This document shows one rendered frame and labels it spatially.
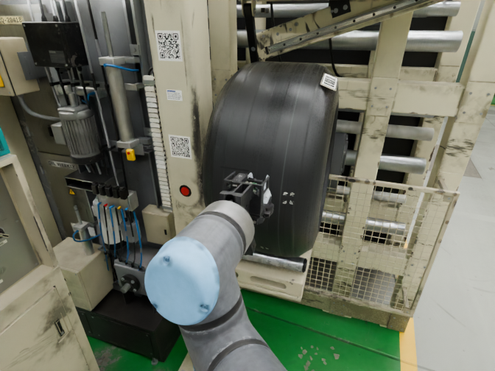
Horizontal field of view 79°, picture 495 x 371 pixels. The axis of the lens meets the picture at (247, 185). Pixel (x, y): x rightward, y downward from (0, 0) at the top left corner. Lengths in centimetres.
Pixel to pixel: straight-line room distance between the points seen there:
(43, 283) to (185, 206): 48
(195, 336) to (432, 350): 181
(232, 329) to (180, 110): 68
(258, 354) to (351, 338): 163
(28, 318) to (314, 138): 94
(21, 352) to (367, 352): 156
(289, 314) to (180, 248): 169
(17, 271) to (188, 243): 81
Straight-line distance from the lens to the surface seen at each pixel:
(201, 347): 42
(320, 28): 119
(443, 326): 227
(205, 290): 35
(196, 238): 37
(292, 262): 97
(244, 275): 102
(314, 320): 202
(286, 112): 70
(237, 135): 71
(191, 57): 90
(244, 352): 38
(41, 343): 122
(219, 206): 45
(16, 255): 110
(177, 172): 103
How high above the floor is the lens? 156
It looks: 28 degrees down
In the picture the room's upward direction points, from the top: straight up
